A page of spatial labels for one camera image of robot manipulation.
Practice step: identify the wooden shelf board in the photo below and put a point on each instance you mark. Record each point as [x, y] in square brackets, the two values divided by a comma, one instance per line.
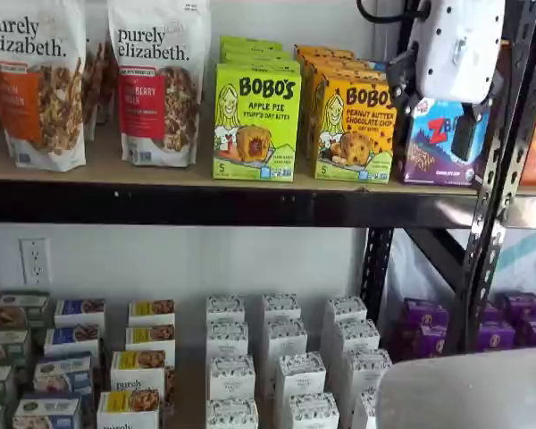
[161, 173]

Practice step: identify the perforated metal shelf upright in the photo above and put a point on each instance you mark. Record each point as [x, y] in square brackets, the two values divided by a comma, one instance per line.
[377, 268]
[526, 111]
[487, 214]

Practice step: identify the green Bobo's apple pie box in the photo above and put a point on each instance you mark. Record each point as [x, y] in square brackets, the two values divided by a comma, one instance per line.
[250, 42]
[259, 60]
[254, 52]
[257, 125]

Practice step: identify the orange Bobo's oat bites box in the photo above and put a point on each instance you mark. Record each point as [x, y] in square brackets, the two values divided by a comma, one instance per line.
[357, 134]
[330, 61]
[324, 50]
[339, 71]

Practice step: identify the purple blue Zbar box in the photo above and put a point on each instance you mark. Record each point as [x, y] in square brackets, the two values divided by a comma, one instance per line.
[433, 147]

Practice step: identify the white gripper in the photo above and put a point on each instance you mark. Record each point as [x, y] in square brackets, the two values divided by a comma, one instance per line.
[451, 27]

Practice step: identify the grey metal shelf beam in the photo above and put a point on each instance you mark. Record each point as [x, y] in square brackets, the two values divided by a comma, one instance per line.
[531, 212]

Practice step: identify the black metal shelf beam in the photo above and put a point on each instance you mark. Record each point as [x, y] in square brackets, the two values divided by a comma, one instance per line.
[205, 203]

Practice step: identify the yellow label granola box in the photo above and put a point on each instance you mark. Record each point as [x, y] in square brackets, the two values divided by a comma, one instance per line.
[136, 371]
[152, 310]
[127, 409]
[149, 337]

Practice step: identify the granola bag with orange label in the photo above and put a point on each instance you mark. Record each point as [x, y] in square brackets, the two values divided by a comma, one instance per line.
[36, 89]

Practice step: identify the translucent plastic sheet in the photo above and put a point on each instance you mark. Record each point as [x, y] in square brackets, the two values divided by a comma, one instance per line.
[411, 277]

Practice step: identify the white patterned box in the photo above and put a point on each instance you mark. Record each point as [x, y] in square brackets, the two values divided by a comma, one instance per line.
[299, 377]
[225, 308]
[367, 368]
[281, 306]
[346, 310]
[312, 413]
[286, 339]
[364, 409]
[357, 337]
[231, 415]
[227, 339]
[231, 380]

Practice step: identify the black diagonal shelf brace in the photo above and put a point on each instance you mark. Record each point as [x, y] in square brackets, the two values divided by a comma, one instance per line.
[433, 254]

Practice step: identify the white wall outlet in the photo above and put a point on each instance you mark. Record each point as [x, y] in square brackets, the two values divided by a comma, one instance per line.
[35, 261]

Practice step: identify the blue label granola box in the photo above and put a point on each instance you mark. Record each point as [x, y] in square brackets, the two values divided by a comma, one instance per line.
[47, 411]
[71, 339]
[78, 310]
[62, 373]

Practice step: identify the granola bag with red label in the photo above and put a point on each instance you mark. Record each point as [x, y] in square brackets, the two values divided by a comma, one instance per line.
[161, 89]

